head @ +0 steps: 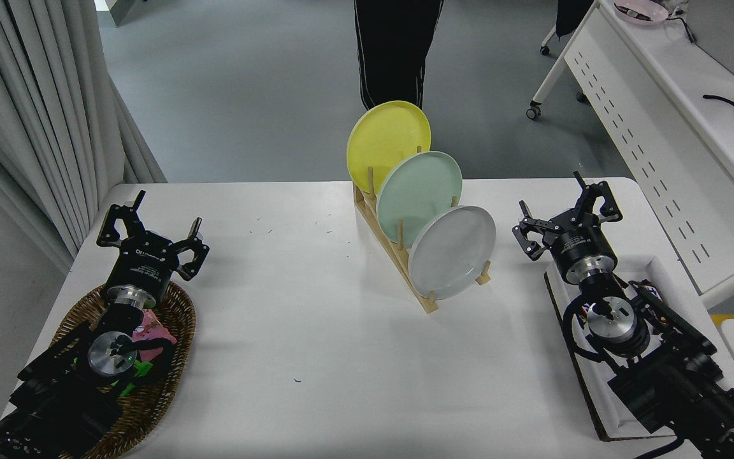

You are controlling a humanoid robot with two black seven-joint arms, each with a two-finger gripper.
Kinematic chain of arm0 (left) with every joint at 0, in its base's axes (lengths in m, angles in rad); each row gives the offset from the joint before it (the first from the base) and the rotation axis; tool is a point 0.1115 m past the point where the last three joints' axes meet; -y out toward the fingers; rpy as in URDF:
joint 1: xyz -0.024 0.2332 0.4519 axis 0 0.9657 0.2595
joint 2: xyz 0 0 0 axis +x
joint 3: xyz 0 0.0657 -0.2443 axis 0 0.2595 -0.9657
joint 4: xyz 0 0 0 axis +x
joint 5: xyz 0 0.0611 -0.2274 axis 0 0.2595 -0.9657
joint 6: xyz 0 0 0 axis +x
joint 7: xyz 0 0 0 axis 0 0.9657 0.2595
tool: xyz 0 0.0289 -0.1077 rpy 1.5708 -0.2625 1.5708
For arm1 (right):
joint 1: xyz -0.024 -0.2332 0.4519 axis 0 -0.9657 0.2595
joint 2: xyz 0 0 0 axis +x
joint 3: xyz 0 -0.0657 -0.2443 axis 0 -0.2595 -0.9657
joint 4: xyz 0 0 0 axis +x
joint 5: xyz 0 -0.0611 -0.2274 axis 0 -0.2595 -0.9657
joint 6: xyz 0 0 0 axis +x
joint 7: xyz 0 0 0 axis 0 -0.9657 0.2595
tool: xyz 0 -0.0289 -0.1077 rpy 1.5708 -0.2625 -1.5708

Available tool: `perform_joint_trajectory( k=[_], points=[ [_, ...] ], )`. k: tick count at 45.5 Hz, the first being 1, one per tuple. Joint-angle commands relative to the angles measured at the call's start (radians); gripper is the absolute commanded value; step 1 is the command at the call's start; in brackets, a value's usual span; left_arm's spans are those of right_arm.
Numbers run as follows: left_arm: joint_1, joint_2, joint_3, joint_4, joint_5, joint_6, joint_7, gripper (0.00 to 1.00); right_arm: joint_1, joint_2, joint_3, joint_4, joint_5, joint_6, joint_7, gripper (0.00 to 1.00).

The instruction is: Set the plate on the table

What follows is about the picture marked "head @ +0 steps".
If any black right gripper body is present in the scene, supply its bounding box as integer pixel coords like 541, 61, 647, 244
547, 220, 617, 277

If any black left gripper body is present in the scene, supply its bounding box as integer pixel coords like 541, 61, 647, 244
108, 233, 180, 296

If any pale grey plate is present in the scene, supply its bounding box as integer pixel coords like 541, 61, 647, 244
408, 205, 496, 301

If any mint green plate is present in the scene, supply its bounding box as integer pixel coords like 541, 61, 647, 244
377, 151, 463, 248

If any wooden plate rack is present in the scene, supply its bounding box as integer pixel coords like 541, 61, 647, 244
353, 167, 492, 314

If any yellow plate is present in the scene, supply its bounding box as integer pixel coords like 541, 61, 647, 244
347, 100, 432, 194

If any pink snack packet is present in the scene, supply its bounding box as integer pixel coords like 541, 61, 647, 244
133, 309, 178, 349

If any white desk with perforated panel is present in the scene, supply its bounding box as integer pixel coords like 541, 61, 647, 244
526, 0, 734, 310

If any bright green packet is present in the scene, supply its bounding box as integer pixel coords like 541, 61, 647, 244
74, 357, 155, 397

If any brown wicker basket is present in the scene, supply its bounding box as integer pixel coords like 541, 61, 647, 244
48, 280, 196, 459

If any white rectangular tray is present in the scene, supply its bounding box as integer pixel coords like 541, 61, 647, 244
544, 255, 734, 442

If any pale grey curtain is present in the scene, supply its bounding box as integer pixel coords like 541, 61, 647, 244
0, 0, 168, 276

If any pink bowl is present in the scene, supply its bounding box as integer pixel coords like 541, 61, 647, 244
614, 0, 669, 26

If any grey laptop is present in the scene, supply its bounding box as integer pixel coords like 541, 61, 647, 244
686, 0, 734, 87

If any person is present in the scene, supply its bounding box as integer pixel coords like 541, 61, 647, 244
354, 0, 444, 111

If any thick black cable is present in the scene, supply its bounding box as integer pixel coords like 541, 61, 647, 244
703, 94, 734, 119

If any thin black cable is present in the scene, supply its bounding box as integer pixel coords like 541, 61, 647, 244
663, 14, 697, 44

